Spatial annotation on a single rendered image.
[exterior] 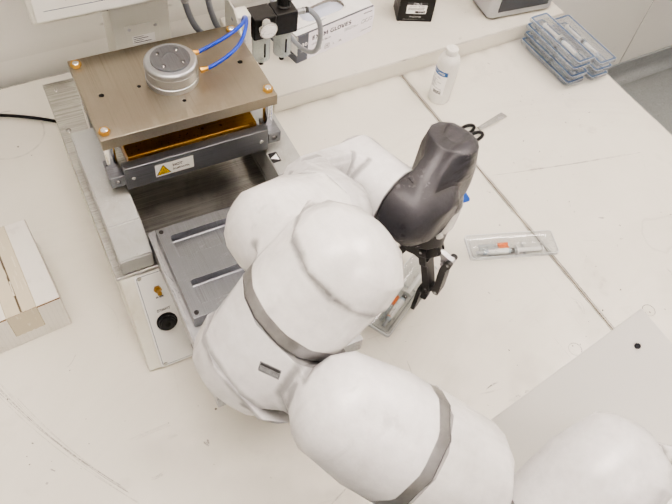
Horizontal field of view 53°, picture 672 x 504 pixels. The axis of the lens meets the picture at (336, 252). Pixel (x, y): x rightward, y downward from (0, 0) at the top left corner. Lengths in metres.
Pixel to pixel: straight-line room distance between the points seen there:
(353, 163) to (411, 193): 0.09
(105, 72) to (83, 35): 0.56
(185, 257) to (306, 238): 0.50
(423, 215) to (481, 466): 0.41
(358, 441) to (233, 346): 0.13
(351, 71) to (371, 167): 0.71
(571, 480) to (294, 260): 0.32
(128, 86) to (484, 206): 0.76
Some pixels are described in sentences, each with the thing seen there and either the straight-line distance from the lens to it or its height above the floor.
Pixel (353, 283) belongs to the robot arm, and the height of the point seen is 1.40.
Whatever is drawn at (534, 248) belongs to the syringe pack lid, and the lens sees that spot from 1.41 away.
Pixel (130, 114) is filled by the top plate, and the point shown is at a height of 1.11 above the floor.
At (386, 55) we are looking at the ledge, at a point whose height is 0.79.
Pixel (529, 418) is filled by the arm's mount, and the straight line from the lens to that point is 1.08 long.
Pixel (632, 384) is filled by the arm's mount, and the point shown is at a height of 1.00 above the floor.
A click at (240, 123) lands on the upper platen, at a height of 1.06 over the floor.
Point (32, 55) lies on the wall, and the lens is 1.68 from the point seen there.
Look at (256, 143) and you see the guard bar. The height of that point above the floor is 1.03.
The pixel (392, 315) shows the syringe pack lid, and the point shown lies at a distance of 1.24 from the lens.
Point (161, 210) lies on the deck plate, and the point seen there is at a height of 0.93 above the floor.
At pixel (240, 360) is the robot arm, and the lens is 0.58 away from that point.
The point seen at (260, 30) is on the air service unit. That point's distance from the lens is 1.24.
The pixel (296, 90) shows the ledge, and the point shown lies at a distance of 1.55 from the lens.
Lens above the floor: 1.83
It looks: 55 degrees down
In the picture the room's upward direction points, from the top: 10 degrees clockwise
